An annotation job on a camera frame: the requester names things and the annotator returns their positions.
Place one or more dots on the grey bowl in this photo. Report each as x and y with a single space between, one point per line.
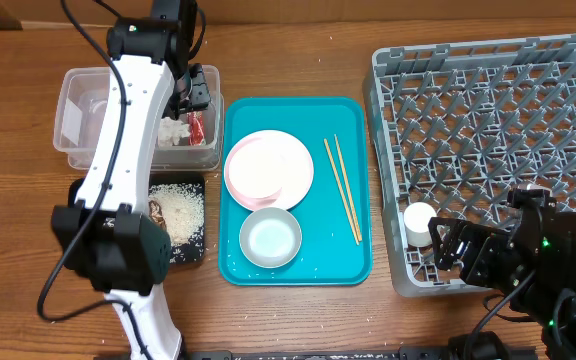
270 237

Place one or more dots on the wooden chopstick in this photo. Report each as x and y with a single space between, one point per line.
341 192
347 189

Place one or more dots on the teal serving tray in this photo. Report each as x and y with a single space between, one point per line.
328 255

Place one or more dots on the white cup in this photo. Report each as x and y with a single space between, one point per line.
416 219

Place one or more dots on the right wooden chopstick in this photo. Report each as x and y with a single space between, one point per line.
347 189

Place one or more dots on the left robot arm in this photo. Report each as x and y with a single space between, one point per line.
106 232

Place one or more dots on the grey dishwasher rack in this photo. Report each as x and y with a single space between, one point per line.
456 126

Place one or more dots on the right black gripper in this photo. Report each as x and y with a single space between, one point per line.
483 240

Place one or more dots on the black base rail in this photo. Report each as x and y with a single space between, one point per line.
318 356

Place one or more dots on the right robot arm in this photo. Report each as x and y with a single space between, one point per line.
532 267

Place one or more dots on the clear plastic bin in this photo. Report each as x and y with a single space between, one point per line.
80 114

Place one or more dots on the white napkin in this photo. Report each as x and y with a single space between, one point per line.
173 133

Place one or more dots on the left wooden chopstick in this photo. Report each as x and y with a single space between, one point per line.
341 192

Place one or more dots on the black plastic tray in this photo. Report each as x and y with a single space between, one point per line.
193 252

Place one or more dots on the rice and food scraps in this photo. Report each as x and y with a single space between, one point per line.
182 209

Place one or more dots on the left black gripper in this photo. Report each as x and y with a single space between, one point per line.
200 97

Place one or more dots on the red snack wrapper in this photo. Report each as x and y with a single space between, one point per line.
196 128

